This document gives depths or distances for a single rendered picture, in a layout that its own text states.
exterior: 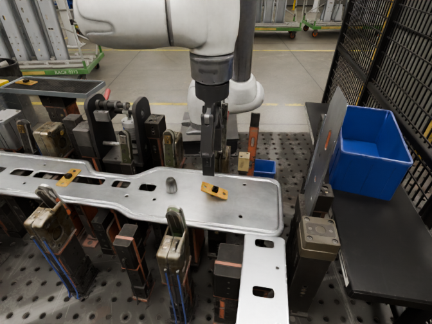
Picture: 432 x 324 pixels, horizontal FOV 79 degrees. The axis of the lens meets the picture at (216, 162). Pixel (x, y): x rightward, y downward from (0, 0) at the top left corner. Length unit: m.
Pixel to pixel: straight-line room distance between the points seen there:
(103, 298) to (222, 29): 0.84
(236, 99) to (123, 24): 0.89
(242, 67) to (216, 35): 0.75
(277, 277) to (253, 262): 0.06
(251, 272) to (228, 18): 0.51
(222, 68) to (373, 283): 0.53
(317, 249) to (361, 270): 0.09
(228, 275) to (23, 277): 0.75
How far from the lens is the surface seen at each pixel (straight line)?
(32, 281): 1.14
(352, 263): 0.67
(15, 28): 5.29
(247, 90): 1.31
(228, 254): 0.67
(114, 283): 1.01
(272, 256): 0.66
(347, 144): 1.04
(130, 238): 0.72
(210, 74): 0.54
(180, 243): 0.62
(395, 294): 0.67
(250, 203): 0.76
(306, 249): 0.65
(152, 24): 0.51
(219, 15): 0.51
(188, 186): 0.81
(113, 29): 0.52
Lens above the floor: 1.54
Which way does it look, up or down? 37 degrees down
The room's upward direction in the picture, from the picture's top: straight up
